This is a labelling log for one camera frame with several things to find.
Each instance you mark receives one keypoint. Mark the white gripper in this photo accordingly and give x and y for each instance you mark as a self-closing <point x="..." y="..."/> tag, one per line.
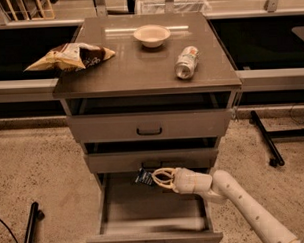
<point x="186" y="179"/>

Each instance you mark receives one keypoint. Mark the dark blue rxbar wrapper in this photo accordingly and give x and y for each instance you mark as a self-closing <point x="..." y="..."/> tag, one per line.
<point x="144" y="177"/>

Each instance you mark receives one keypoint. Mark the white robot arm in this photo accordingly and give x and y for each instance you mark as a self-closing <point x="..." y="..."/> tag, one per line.
<point x="220" y="187"/>

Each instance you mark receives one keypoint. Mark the grey open bottom drawer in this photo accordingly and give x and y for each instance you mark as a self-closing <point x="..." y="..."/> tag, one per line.
<point x="136" y="213"/>

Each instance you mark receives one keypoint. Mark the grey middle drawer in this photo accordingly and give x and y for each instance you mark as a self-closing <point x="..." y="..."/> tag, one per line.
<point x="118" y="157"/>

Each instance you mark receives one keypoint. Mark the grey drawer cabinet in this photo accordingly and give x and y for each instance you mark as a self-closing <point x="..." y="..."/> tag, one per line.
<point x="136" y="70"/>

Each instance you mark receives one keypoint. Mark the grey top drawer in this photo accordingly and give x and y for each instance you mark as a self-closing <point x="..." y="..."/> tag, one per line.
<point x="132" y="118"/>

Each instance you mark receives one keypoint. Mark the black stand leg right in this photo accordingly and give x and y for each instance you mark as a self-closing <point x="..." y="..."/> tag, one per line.
<point x="271" y="136"/>

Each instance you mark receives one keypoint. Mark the black stand leg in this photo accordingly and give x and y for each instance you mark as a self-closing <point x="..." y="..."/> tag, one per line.
<point x="35" y="215"/>
<point x="271" y="136"/>

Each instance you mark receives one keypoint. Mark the silver soda can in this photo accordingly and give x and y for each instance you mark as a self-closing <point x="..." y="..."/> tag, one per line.
<point x="187" y="62"/>

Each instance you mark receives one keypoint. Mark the black stand leg left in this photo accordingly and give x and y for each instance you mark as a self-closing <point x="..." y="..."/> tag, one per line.
<point x="35" y="215"/>

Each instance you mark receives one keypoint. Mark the white paper bowl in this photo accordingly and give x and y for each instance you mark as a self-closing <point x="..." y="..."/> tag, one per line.
<point x="152" y="35"/>

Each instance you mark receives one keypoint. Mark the yellow brown chip bag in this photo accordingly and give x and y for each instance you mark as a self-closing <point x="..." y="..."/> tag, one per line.
<point x="72" y="56"/>

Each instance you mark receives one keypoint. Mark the wooden rack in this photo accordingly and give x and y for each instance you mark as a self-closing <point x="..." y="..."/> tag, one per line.
<point x="27" y="10"/>

